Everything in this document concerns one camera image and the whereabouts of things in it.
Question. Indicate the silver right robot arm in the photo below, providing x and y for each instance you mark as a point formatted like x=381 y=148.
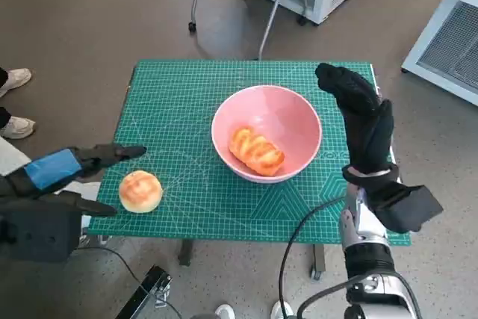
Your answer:
x=367 y=259

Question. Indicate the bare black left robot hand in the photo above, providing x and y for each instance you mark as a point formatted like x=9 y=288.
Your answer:
x=52 y=169

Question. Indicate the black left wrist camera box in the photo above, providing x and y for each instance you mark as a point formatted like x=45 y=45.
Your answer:
x=37 y=233

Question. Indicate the white cabinet with grey mesh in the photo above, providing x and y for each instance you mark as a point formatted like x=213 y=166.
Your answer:
x=448 y=42

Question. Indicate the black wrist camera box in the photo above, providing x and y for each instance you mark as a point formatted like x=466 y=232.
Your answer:
x=407 y=207
x=37 y=233

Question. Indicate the pink bowl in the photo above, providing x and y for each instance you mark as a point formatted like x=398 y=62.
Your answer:
x=276 y=110

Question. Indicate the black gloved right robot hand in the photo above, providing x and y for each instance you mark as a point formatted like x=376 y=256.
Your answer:
x=369 y=132

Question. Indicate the white shoe tip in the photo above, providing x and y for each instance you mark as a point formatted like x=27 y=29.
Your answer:
x=225 y=312
x=280 y=311

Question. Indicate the black table leg with caster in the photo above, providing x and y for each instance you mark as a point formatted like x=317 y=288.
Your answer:
x=318 y=259

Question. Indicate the round toy bread bun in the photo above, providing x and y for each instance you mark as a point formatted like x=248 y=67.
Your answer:
x=141 y=191

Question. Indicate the long twisted toy bread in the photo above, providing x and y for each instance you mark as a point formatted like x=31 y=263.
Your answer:
x=255 y=151

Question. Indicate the person's white shoe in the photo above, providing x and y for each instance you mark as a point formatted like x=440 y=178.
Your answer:
x=16 y=78
x=18 y=127

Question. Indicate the green cutting mat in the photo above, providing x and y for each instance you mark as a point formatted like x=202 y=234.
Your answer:
x=194 y=199

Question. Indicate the black shiny metal stand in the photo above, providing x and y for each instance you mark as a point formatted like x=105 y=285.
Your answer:
x=149 y=289

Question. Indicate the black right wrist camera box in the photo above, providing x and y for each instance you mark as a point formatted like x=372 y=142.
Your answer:
x=407 y=207

